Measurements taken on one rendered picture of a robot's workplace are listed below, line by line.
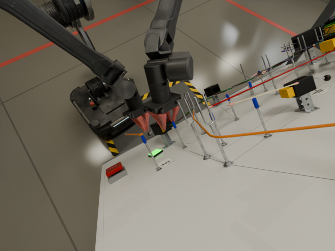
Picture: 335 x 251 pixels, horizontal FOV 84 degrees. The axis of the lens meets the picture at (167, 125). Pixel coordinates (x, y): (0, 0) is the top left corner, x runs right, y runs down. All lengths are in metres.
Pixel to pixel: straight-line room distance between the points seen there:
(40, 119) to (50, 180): 0.70
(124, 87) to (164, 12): 0.24
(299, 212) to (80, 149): 1.88
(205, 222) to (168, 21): 0.47
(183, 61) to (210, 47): 2.35
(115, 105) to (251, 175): 1.59
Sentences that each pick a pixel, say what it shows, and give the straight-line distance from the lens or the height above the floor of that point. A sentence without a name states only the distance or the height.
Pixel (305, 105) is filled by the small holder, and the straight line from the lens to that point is 0.51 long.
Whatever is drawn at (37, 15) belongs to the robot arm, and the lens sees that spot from 0.57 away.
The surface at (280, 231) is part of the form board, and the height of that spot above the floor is 1.45.
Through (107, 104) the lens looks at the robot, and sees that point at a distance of 1.83.
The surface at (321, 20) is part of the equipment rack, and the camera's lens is 1.29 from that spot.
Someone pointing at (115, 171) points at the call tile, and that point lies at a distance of 0.57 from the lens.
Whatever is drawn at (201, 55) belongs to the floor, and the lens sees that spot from 2.67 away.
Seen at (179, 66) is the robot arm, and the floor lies 1.34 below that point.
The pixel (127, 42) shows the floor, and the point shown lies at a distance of 2.91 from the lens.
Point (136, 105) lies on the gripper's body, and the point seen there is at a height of 1.12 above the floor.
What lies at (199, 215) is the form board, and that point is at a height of 1.38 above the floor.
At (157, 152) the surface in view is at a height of 1.11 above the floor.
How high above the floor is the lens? 1.66
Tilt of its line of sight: 60 degrees down
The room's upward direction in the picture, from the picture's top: straight up
